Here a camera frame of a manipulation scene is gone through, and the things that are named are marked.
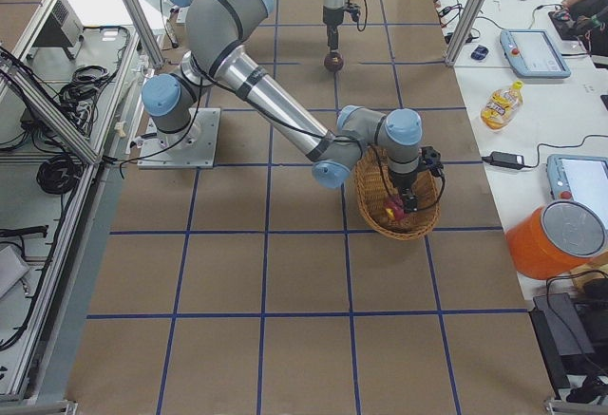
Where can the far blue teach pendant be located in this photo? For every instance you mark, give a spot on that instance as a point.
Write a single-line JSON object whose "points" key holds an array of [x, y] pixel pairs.
{"points": [[532, 54]]}

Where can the dark red apple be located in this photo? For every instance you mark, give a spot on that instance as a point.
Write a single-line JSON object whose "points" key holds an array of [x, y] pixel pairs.
{"points": [[333, 62]]}

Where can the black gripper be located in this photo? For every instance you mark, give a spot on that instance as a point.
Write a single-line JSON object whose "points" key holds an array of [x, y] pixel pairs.
{"points": [[404, 181], [332, 28]]}

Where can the red yellow apple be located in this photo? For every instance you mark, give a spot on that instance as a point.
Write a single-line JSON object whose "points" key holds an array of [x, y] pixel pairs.
{"points": [[394, 208]]}

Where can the blue teach pendant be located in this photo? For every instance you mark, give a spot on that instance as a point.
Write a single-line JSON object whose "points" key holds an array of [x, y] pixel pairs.
{"points": [[579, 178], [532, 54]]}

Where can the grey control box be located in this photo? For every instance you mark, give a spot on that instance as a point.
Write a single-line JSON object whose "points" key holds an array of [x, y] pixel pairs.
{"points": [[62, 29]]}

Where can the near blue teach pendant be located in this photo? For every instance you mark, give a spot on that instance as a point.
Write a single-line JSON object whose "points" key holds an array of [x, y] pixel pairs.
{"points": [[579, 178]]}

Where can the yellow juice bottle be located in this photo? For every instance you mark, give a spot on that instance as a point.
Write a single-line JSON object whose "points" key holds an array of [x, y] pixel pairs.
{"points": [[502, 106]]}

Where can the woven wicker basket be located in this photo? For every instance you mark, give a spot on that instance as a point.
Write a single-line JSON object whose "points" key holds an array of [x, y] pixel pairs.
{"points": [[373, 184]]}

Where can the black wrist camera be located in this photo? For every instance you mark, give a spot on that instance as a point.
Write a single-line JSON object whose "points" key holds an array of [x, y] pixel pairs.
{"points": [[354, 11], [431, 161]]}

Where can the orange bucket with grey lid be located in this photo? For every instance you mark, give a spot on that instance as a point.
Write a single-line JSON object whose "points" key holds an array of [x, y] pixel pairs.
{"points": [[555, 239]]}

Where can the aluminium frame post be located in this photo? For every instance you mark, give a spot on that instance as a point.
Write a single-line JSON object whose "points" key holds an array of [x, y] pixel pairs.
{"points": [[463, 28]]}

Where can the black laptop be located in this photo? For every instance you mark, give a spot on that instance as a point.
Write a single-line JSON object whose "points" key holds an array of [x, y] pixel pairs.
{"points": [[566, 347]]}

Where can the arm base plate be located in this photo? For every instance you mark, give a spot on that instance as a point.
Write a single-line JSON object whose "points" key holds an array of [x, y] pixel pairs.
{"points": [[181, 142]]}

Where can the black power adapter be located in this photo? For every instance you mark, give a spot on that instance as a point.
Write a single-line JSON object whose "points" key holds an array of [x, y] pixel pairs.
{"points": [[504, 160]]}

